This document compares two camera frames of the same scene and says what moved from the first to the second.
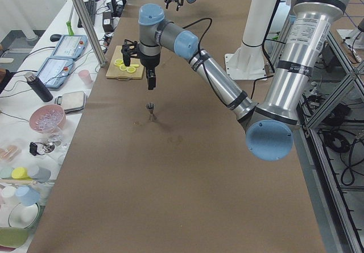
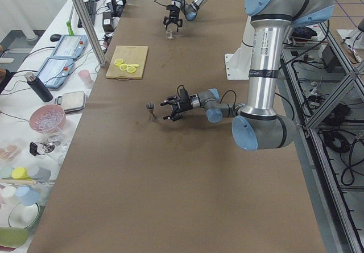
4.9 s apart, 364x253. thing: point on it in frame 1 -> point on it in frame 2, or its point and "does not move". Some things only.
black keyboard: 90,7 does not move
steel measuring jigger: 151,106 does not move
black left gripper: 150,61 -> 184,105
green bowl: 13,236 does not move
